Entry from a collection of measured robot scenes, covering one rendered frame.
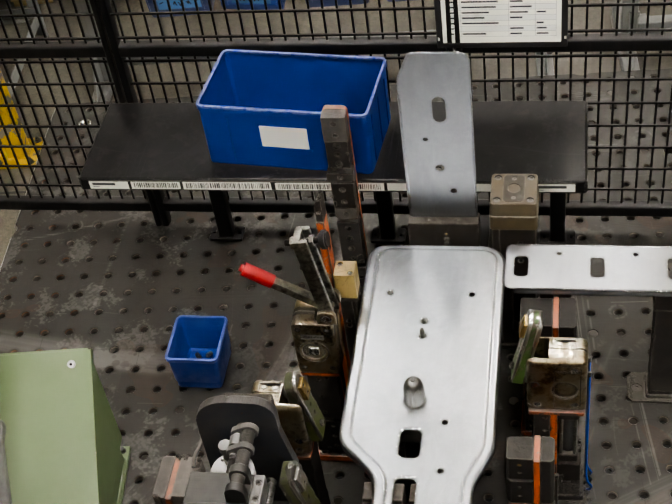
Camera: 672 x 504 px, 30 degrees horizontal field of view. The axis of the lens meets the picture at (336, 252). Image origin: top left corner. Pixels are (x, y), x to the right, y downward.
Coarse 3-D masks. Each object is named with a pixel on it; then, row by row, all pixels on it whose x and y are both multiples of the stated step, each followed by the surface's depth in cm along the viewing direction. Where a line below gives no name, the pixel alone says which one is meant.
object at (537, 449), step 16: (512, 448) 178; (528, 448) 177; (544, 448) 177; (512, 464) 177; (528, 464) 177; (544, 464) 176; (512, 480) 180; (528, 480) 179; (544, 480) 179; (512, 496) 182; (528, 496) 182; (544, 496) 181
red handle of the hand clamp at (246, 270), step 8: (240, 264) 188; (248, 264) 188; (240, 272) 188; (248, 272) 187; (256, 272) 187; (264, 272) 188; (256, 280) 188; (264, 280) 188; (272, 280) 188; (280, 280) 189; (272, 288) 189; (280, 288) 189; (288, 288) 189; (296, 288) 190; (296, 296) 190; (304, 296) 189; (312, 296) 190; (312, 304) 190
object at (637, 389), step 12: (660, 300) 199; (660, 312) 202; (660, 324) 204; (660, 336) 206; (660, 348) 208; (660, 360) 210; (636, 372) 221; (648, 372) 216; (660, 372) 212; (636, 384) 219; (648, 384) 215; (660, 384) 214; (636, 396) 217; (648, 396) 216; (660, 396) 216
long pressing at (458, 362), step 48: (384, 288) 201; (432, 288) 200; (480, 288) 199; (384, 336) 194; (432, 336) 193; (480, 336) 192; (384, 384) 187; (432, 384) 186; (480, 384) 185; (384, 432) 181; (432, 432) 180; (480, 432) 179; (384, 480) 175; (432, 480) 174
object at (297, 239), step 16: (288, 240) 182; (304, 240) 180; (320, 240) 180; (304, 256) 182; (320, 256) 186; (304, 272) 184; (320, 272) 188; (320, 288) 186; (320, 304) 189; (336, 304) 192
